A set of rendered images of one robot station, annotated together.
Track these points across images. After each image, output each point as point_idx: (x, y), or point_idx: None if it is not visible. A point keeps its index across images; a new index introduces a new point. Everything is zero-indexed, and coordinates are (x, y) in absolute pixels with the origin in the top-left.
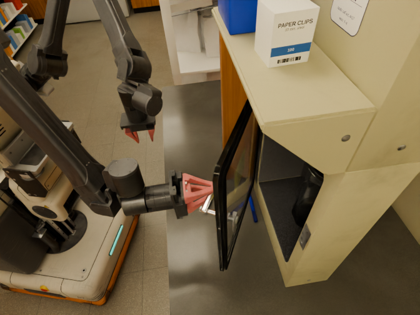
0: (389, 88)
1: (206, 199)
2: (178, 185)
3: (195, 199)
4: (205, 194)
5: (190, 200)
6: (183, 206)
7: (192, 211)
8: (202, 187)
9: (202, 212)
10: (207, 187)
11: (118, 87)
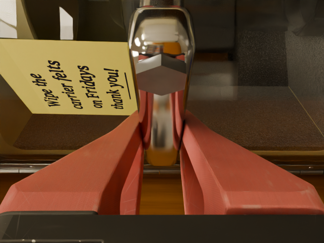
0: None
1: (136, 103)
2: None
3: (120, 154)
4: (125, 128)
5: (85, 175)
6: (144, 240)
7: (286, 177)
8: (184, 204)
9: (143, 27)
10: (182, 179)
11: None
